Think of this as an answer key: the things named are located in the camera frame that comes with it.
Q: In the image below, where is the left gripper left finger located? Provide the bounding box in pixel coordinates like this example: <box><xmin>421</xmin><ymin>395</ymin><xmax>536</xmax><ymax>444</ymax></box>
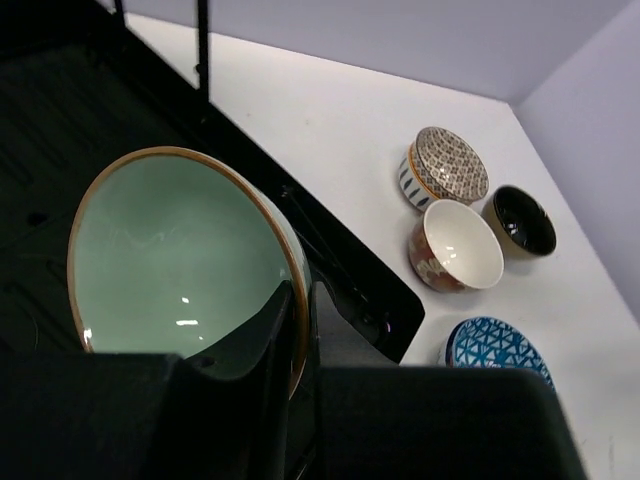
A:
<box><xmin>1</xmin><ymin>281</ymin><xmax>293</xmax><ymax>479</ymax></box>

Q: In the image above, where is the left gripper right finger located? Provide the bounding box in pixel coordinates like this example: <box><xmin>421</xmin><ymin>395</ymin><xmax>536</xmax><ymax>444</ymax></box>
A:
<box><xmin>310</xmin><ymin>287</ymin><xmax>586</xmax><ymax>479</ymax></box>

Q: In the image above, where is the green celadon bowl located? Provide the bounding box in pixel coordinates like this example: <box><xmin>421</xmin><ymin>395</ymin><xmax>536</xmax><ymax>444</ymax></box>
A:
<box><xmin>66</xmin><ymin>146</ymin><xmax>312</xmax><ymax>388</ymax></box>

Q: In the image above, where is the blue triangle pattern bowl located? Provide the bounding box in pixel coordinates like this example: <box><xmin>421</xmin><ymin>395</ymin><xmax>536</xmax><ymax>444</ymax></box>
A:
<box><xmin>437</xmin><ymin>316</ymin><xmax>556</xmax><ymax>391</ymax></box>

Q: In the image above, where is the white floral bowl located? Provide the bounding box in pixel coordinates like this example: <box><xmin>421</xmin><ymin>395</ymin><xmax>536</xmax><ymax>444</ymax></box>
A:
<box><xmin>408</xmin><ymin>200</ymin><xmax>504</xmax><ymax>293</ymax></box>

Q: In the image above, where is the patterned brown white bowl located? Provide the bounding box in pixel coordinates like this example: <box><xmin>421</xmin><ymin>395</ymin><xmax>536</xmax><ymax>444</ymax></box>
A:
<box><xmin>397</xmin><ymin>126</ymin><xmax>489</xmax><ymax>211</ymax></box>

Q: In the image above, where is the black wire dish rack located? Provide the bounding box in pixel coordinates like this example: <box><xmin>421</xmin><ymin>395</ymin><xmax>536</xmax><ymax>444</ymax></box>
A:
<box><xmin>1</xmin><ymin>1</ymin><xmax>424</xmax><ymax>370</ymax></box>

